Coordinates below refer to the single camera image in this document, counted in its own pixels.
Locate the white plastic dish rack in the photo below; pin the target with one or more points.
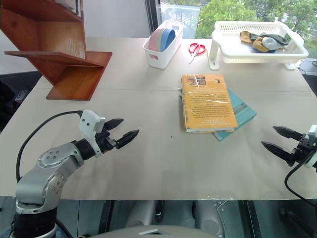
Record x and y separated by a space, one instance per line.
230 57

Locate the large mustard sock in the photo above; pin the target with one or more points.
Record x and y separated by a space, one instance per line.
258 45

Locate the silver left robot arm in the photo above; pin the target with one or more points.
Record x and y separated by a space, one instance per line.
49 173

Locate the light grey sock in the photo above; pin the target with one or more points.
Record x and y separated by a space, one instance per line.
271 44

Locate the wooden shelf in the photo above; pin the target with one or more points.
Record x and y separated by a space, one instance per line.
74 81

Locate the orange hardcover book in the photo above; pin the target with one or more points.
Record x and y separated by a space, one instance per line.
208 104

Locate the teal book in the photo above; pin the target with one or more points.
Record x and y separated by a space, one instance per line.
244 109

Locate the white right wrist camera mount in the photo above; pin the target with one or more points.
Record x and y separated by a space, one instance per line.
313 130

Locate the pink plate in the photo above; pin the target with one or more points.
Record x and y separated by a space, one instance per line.
155 39

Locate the grey robot torso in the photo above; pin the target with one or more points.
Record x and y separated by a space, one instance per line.
158 231

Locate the silver rounded robot leg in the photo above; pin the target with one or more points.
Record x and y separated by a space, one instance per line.
213 218
142 213

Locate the small mustard sock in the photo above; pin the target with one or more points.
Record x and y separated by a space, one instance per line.
245 37

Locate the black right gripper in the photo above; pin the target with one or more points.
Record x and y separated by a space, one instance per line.
303 152

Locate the blue plate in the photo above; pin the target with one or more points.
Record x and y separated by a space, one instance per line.
169 37

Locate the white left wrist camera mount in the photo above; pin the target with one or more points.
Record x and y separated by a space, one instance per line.
88 124

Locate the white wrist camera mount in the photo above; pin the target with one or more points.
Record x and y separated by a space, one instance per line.
313 130
88 124

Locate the dark green sock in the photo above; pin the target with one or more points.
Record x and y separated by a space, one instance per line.
278 38

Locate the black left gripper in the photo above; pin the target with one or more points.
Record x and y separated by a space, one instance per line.
105 142

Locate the white plastic storage bin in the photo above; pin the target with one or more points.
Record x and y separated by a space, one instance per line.
158 59

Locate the blue cloth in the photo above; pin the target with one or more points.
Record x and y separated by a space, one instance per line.
272 51

